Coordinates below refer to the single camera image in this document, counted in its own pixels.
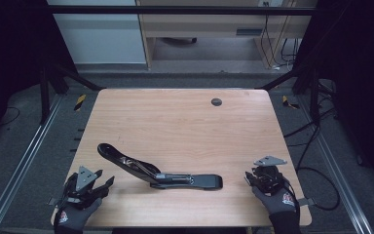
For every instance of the white cabinet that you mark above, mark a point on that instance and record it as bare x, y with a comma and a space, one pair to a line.
100, 39

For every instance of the aluminium floor rail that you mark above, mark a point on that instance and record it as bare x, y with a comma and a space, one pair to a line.
341, 185
22, 169

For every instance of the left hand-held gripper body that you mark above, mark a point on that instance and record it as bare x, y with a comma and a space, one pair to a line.
84, 178

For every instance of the black stapler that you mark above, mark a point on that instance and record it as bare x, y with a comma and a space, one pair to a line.
204, 181

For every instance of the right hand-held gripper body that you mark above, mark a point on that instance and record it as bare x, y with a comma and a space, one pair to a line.
269, 178

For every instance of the black metal frame stand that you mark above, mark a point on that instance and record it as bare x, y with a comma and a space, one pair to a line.
44, 94
313, 94

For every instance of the light wooden desk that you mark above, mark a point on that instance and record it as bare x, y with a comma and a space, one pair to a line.
207, 24

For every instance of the dark round table grommet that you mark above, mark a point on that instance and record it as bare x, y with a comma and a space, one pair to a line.
216, 102

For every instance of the black horizontal frame bar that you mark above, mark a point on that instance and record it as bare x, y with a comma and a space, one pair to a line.
175, 9

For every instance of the black curtain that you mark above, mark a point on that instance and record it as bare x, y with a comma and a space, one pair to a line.
9, 48
360, 65

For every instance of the grey metal clamp tab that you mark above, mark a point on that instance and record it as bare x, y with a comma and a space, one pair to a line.
306, 202
52, 201

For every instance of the person's right hand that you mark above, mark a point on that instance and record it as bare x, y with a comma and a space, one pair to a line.
277, 203

